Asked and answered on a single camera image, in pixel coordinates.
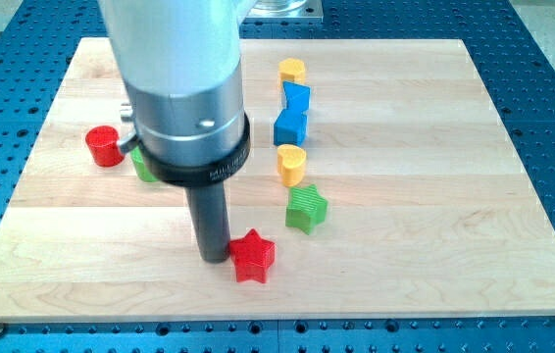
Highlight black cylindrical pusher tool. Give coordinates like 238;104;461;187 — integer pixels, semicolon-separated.
185;183;230;264

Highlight green star block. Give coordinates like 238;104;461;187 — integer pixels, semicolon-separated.
285;184;328;235

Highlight green block behind arm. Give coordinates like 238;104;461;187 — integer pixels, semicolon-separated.
130;147;158;182

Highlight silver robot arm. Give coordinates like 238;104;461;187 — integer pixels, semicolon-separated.
98;0;255;263

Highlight red star block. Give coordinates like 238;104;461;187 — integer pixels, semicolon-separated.
228;228;276;283

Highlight yellow heart block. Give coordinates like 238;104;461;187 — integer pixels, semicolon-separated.
277;144;307;187

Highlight blue cube block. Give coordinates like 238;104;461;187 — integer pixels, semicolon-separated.
274;109;308;146

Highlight red cylinder block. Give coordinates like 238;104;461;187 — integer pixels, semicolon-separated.
85;126;125;168

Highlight blue triangle block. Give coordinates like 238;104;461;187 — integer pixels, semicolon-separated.
281;80;311;113

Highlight light wooden board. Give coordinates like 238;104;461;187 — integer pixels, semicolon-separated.
0;38;555;323

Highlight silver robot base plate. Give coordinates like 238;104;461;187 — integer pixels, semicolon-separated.
244;0;324;24

